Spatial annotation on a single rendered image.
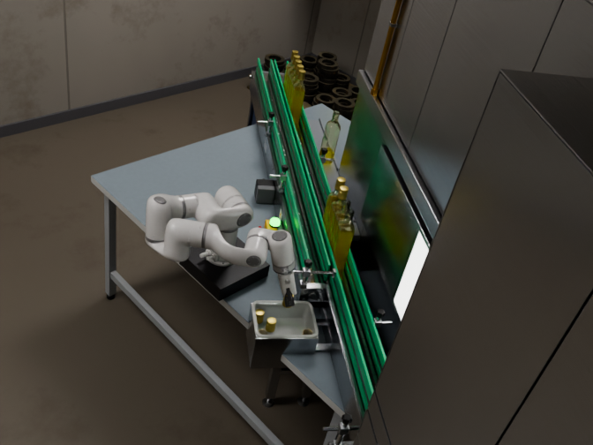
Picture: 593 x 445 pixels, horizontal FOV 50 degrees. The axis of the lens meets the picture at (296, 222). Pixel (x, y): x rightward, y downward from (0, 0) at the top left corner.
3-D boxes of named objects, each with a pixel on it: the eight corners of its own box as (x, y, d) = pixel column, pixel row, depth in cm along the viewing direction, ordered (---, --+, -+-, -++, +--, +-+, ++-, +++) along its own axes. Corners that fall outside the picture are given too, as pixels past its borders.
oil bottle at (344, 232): (343, 270, 244) (356, 226, 231) (329, 269, 243) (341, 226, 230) (341, 260, 248) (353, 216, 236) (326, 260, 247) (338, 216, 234)
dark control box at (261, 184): (273, 204, 292) (275, 190, 286) (255, 204, 290) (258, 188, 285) (270, 193, 298) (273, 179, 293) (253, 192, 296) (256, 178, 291)
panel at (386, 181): (439, 405, 188) (478, 326, 168) (429, 405, 187) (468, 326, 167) (366, 216, 257) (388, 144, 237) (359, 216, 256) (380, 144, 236)
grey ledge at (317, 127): (356, 252, 269) (362, 232, 262) (335, 252, 267) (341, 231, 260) (316, 135, 342) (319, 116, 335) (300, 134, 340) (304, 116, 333)
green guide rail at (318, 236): (326, 281, 237) (331, 265, 232) (324, 281, 236) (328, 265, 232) (270, 71, 371) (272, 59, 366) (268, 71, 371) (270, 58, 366)
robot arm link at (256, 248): (206, 236, 212) (269, 245, 212) (198, 263, 202) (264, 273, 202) (207, 216, 207) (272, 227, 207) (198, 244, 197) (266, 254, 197)
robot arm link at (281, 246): (242, 243, 201) (247, 222, 209) (247, 267, 208) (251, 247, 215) (289, 242, 199) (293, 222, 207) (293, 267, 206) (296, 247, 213)
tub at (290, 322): (315, 353, 225) (319, 336, 220) (252, 353, 220) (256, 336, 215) (307, 317, 239) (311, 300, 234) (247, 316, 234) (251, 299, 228)
